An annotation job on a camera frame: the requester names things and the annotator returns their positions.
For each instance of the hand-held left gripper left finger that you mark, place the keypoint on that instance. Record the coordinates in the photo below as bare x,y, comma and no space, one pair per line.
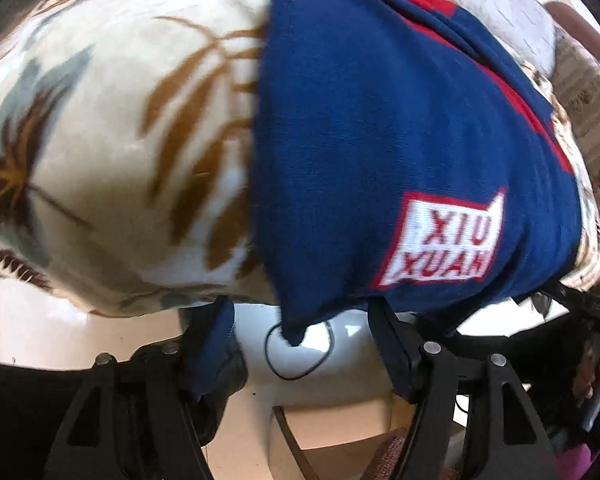
165,402

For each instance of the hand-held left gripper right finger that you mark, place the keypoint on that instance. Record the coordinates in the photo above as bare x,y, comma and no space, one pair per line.
395,355

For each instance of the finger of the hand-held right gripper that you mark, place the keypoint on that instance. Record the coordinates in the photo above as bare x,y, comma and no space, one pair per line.
590,311

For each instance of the blue and red knit sweater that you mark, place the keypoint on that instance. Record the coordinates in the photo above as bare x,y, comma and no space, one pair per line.
380,135

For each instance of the person's right hand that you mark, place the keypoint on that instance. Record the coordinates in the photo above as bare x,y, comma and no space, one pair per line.
595,370

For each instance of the striped beige pillow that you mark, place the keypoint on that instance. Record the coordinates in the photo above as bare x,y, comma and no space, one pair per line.
590,110

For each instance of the leaf-printed cream blanket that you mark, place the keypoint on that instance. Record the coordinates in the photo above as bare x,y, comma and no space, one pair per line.
105,135

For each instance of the brown headboard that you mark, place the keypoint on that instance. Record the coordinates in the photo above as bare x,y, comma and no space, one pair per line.
575,25

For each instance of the grey quilted pillow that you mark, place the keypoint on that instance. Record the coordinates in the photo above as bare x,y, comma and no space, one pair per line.
495,15

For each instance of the brown wooden frame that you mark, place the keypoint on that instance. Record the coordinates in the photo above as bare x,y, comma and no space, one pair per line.
285,425

